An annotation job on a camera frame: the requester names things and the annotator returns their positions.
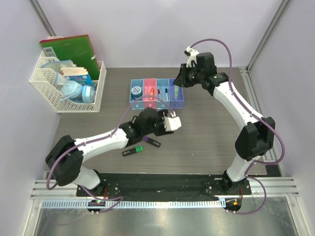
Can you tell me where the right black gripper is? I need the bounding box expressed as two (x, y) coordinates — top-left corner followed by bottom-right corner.
(174, 63), (204, 88)

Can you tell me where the light green pen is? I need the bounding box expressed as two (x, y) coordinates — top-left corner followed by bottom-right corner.
(174, 86), (180, 100)

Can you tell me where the purple highlighter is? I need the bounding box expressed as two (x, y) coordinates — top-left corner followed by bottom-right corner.
(142, 136), (161, 148)

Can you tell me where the blue cap whiteboard marker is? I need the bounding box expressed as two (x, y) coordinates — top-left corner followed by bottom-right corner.
(165, 88), (169, 101)

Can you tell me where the teal plastic bin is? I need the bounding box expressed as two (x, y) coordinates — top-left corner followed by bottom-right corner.
(156, 78), (171, 110)

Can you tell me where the purple plastic bin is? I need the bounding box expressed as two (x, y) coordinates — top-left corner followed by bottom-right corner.
(169, 79), (185, 109)

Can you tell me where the green highlighter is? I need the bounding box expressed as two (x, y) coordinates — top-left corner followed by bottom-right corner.
(122, 146), (143, 157)

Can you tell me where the light blue plastic bin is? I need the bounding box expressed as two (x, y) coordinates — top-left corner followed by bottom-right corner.
(129, 79), (144, 110)

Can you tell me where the pink plastic bin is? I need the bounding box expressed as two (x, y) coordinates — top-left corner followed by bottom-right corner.
(143, 78), (158, 109)

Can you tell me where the orange highlighter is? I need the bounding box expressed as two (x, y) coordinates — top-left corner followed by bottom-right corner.
(149, 88), (155, 101)

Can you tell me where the blue round jar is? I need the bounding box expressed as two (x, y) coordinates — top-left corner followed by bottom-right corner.
(130, 86), (143, 99)

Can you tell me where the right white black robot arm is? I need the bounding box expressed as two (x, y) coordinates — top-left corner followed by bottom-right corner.
(173, 49), (275, 194)

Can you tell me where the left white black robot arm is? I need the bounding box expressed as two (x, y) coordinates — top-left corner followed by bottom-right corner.
(45, 108), (182, 196)

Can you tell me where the wooden sticks box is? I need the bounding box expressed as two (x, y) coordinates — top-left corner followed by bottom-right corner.
(61, 67), (92, 84)

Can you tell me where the blue face mask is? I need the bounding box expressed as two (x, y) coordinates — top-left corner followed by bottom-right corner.
(60, 81), (83, 99)

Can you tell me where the green folder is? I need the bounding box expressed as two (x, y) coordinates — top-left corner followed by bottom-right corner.
(39, 34), (100, 80)

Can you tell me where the clear blue zip pouch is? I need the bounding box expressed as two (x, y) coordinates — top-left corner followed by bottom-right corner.
(41, 60), (76, 85)

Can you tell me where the white perforated file rack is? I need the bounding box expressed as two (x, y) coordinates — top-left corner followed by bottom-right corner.
(30, 49), (106, 113)

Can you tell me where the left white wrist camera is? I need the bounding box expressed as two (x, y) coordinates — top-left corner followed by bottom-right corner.
(163, 112), (182, 132)

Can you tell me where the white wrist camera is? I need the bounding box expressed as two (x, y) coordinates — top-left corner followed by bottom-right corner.
(163, 112), (182, 132)
(184, 46), (199, 68)

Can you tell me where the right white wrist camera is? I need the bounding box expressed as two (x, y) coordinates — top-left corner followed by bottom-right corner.
(184, 46), (199, 68)

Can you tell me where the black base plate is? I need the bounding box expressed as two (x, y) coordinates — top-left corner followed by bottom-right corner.
(75, 173), (252, 202)

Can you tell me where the slotted cable duct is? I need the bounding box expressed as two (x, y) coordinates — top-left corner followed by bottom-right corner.
(41, 199), (226, 209)

